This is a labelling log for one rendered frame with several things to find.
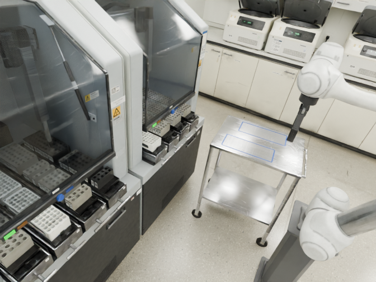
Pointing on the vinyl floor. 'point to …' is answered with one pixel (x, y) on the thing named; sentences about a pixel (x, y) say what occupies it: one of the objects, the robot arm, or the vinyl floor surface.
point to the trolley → (230, 201)
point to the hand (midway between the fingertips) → (292, 132)
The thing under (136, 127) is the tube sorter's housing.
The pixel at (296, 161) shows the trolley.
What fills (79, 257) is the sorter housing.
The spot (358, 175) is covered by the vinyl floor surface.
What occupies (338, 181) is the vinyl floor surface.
